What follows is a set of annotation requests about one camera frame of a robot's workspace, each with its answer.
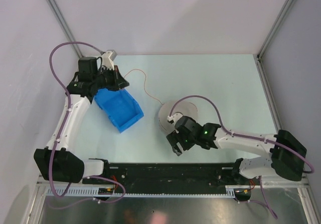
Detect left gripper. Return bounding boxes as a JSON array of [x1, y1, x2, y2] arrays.
[[92, 65, 129, 91]]

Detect thin red wire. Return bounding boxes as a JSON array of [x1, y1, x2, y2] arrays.
[[123, 69, 165, 106]]

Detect white cable spool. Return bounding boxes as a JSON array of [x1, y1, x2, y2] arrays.
[[158, 100, 198, 135]]

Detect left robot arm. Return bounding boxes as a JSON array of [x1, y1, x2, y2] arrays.
[[34, 50, 129, 184]]

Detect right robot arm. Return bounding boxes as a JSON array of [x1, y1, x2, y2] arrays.
[[166, 114, 306, 184]]

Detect blue plastic bin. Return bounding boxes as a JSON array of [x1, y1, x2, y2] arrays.
[[94, 89, 144, 133]]

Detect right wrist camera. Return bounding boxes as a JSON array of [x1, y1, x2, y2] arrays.
[[167, 112, 183, 124]]

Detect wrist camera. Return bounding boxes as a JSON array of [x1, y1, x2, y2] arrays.
[[167, 112, 183, 124], [101, 50, 117, 70]]

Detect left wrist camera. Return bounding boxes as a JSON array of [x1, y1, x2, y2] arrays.
[[101, 50, 117, 70]]

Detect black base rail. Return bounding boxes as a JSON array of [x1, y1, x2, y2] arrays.
[[82, 162, 250, 193]]

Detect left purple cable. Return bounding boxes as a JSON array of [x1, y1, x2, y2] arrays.
[[49, 41, 126, 204]]

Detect purple cable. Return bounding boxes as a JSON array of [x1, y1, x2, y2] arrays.
[[49, 41, 126, 204], [169, 95, 315, 220]]

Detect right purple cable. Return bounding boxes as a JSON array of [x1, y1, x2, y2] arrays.
[[169, 95, 315, 220]]

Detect white slotted cable duct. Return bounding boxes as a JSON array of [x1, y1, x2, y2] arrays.
[[45, 185, 251, 198]]

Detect left aluminium frame post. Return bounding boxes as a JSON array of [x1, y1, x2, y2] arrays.
[[46, 0, 76, 42]]

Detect aluminium frame post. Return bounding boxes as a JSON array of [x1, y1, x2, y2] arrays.
[[46, 0, 76, 42], [257, 0, 296, 58]]

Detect right aluminium frame post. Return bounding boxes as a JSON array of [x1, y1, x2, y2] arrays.
[[257, 0, 296, 58]]

